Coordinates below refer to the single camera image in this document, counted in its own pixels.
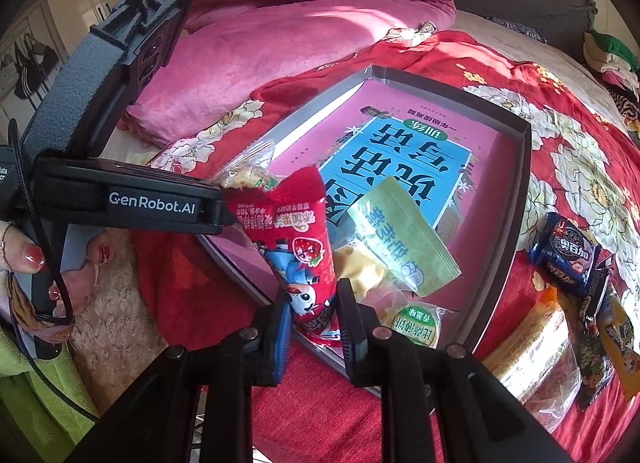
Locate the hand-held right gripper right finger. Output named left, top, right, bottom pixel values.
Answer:
left=336, top=278, right=574, bottom=463

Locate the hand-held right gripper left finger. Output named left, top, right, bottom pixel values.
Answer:
left=65, top=300, right=294, bottom=463

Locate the red strawberry snack packet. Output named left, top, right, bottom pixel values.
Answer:
left=224, top=166, right=342, bottom=346

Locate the grey cardboard box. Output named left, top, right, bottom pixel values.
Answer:
left=196, top=64, right=534, bottom=396

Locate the black green pea snack packet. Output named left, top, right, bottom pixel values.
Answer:
left=574, top=293, right=617, bottom=411

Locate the person's left hand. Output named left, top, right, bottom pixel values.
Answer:
left=0, top=220, right=111, bottom=326

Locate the clear packet of yellow snack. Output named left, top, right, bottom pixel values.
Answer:
left=331, top=244, right=389, bottom=303

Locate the round biscuit clear packet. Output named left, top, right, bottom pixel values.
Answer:
left=379, top=294, right=446, bottom=350

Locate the pale green snack packet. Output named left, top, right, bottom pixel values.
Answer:
left=346, top=176, right=462, bottom=299

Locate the brown fluffy blanket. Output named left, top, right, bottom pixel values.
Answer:
left=69, top=227, right=167, bottom=415

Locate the pink quilt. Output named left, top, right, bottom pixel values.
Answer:
left=119, top=0, right=457, bottom=147

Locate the long orange clear packet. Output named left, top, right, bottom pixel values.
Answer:
left=481, top=287, right=584, bottom=433

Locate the pink and blue book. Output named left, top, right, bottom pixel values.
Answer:
left=270, top=77, right=518, bottom=344

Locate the blue cookie packet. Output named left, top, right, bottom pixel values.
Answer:
left=529, top=212, right=602, bottom=295

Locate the person's green clothing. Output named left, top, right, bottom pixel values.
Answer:
left=0, top=322, right=102, bottom=463

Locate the red floral blanket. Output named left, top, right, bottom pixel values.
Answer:
left=131, top=29, right=640, bottom=463

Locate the dark patterned cloth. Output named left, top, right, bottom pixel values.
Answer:
left=486, top=16, right=549, bottom=42

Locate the stack of folded clothes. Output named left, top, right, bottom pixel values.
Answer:
left=581, top=27, right=640, bottom=140

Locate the black cable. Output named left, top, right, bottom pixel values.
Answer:
left=7, top=118, right=101, bottom=419

